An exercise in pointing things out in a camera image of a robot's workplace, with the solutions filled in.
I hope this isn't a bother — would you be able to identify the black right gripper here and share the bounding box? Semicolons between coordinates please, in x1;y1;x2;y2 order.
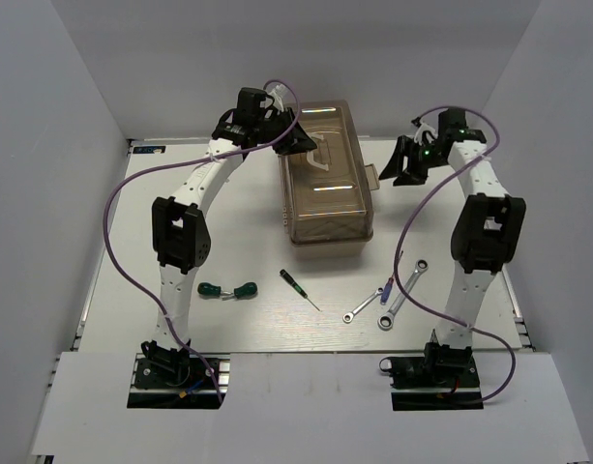
378;134;446;187

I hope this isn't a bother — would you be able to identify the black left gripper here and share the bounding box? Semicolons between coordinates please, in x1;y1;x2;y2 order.
255;107;318;157

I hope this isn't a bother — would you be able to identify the beige plastic toolbox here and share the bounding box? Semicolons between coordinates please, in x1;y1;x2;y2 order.
280;101;379;260

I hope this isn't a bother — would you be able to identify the blue red screwdriver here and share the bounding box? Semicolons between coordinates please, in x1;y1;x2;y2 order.
380;265;397;305

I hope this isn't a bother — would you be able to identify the black green precision screwdriver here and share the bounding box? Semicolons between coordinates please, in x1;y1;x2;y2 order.
279;269;321;311

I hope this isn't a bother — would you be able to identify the large ratchet wrench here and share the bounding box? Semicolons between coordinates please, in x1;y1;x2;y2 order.
377;259;429;332

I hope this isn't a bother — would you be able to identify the green stubby screwdriver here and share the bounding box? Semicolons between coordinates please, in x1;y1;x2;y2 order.
222;281;258;301
197;282;231;298

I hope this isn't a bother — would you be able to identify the small ratchet wrench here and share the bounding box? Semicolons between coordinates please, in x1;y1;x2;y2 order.
342;287;383;324

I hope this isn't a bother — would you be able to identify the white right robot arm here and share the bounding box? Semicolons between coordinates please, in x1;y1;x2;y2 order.
379;106;526;386

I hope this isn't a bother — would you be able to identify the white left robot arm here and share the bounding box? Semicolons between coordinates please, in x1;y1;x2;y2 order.
142;81;316;386

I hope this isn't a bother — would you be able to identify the blue label sticker left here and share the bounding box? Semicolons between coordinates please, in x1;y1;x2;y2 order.
133;146;166;155

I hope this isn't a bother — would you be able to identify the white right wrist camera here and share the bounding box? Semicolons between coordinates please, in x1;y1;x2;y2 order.
411;117;437;146

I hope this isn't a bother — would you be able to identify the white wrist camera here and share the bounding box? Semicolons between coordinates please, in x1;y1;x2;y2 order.
411;117;437;146
264;82;289;107

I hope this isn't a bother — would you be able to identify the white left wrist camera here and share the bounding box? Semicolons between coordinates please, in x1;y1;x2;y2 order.
264;82;289;107

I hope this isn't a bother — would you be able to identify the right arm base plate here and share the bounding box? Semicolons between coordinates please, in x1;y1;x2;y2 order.
378;355;484;412

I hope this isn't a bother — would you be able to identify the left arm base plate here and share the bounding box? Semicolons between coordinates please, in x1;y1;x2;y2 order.
127;355;230;410

